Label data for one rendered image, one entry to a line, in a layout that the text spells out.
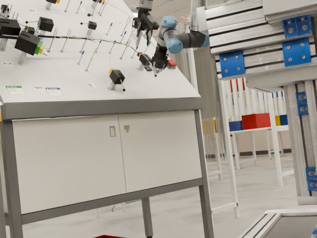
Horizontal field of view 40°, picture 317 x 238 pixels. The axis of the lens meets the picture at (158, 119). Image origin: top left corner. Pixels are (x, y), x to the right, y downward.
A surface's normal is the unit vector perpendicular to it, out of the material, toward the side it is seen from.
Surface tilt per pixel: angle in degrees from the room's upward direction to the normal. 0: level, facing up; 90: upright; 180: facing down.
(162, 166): 90
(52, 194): 90
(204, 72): 90
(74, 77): 51
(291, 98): 90
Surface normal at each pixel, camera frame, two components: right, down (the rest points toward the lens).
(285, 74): -0.43, 0.00
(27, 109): 0.65, -0.11
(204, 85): -0.71, 0.04
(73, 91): 0.43, -0.71
